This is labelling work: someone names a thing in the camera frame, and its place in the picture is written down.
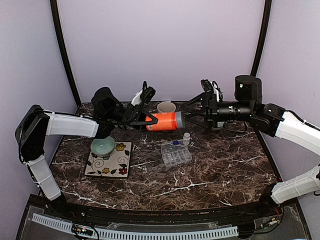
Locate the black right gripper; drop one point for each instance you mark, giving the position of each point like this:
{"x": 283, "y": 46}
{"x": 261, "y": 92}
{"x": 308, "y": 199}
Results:
{"x": 210, "y": 101}

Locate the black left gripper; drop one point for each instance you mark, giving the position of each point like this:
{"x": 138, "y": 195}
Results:
{"x": 131, "y": 113}

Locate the orange bottle with grey lid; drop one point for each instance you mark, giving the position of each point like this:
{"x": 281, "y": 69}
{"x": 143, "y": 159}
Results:
{"x": 169, "y": 121}

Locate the small white dropper bottle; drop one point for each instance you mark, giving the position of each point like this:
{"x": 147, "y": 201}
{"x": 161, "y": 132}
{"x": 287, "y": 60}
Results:
{"x": 186, "y": 138}

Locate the clear plastic pill organizer box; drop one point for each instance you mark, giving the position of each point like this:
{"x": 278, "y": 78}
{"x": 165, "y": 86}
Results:
{"x": 173, "y": 155}

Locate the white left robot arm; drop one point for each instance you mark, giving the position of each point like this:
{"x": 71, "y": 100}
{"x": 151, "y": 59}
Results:
{"x": 39, "y": 125}

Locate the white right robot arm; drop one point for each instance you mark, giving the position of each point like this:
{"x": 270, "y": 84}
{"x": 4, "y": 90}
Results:
{"x": 279, "y": 122}

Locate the white ceramic mug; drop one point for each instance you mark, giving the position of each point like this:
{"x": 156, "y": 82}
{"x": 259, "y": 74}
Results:
{"x": 166, "y": 107}

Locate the green bowl right side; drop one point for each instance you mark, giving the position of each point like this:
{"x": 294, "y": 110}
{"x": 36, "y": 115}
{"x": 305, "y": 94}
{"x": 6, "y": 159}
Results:
{"x": 218, "y": 126}

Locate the floral square plate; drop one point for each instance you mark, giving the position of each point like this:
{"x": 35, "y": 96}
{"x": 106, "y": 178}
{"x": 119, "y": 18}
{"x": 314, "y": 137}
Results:
{"x": 114, "y": 166}

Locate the green bowl on plate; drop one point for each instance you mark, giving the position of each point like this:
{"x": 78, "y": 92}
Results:
{"x": 103, "y": 147}

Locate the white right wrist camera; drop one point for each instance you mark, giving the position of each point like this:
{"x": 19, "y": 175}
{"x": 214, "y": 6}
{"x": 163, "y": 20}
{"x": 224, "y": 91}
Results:
{"x": 212, "y": 88}

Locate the black front table rail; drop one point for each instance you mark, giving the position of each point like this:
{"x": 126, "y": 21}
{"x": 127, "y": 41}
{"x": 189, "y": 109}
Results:
{"x": 241, "y": 214}

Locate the black right frame post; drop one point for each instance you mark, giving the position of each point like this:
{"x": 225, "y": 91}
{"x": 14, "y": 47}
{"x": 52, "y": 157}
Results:
{"x": 262, "y": 37}

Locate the black frame post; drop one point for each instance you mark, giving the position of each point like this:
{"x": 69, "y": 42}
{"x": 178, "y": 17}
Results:
{"x": 63, "y": 51}
{"x": 262, "y": 37}

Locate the white slotted cable duct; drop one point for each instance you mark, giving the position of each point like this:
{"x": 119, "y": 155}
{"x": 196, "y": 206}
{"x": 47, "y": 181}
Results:
{"x": 131, "y": 232}

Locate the black left frame post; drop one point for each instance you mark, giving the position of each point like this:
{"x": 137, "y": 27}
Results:
{"x": 63, "y": 51}

